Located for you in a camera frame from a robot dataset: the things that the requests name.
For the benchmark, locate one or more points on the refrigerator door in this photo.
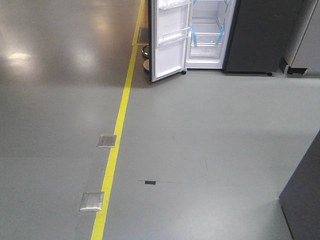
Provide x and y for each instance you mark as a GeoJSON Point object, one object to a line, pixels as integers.
{"type": "Point", "coordinates": [169, 25]}

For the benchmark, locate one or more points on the silver sign stand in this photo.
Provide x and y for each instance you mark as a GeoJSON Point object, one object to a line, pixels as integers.
{"type": "Point", "coordinates": [146, 66]}

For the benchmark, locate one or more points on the dark grey refrigerator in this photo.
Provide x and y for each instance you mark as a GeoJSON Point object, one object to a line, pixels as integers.
{"type": "Point", "coordinates": [240, 36]}

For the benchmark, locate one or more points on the grey white desk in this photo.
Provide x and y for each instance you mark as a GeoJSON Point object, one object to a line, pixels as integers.
{"type": "Point", "coordinates": [300, 198]}

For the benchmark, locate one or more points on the grey cabinet right of fridge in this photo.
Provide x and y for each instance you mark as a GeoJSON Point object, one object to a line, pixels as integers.
{"type": "Point", "coordinates": [302, 53]}

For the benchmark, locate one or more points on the metal floor socket plate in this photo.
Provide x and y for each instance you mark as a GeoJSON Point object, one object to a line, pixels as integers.
{"type": "Point", "coordinates": [92, 202]}
{"type": "Point", "coordinates": [106, 141]}

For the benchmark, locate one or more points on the chrome stanchion post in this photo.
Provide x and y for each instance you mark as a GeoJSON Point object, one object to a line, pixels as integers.
{"type": "Point", "coordinates": [145, 51]}

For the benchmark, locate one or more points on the grey floor sign sticker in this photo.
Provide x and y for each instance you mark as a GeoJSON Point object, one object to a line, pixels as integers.
{"type": "Point", "coordinates": [143, 35]}

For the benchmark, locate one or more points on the black floor tape mark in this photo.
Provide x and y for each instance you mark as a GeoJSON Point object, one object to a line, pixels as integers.
{"type": "Point", "coordinates": [149, 182]}

